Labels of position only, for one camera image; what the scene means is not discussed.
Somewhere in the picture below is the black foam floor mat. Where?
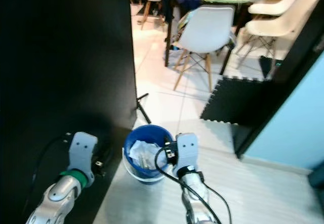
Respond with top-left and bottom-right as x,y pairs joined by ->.
200,76 -> 276,126

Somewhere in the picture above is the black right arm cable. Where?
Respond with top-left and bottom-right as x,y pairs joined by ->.
153,145 -> 233,224

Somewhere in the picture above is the blue waste bin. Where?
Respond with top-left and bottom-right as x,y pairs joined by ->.
123,124 -> 175,184

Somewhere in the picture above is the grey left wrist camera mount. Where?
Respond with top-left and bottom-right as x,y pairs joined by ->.
68,131 -> 98,178

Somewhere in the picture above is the black door frame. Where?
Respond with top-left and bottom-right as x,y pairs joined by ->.
233,9 -> 324,159

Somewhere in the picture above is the white crumpled paper trash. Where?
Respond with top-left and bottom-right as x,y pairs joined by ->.
128,140 -> 165,171

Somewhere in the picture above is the black tripod leg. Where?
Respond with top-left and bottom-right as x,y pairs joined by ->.
136,93 -> 152,125

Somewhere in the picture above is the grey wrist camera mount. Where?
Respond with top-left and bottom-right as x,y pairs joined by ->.
68,131 -> 98,178
175,133 -> 199,173

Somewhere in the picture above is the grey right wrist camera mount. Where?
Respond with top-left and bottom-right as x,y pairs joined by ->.
175,133 -> 199,173

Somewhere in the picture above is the black door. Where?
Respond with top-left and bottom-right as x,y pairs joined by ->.
0,0 -> 138,224

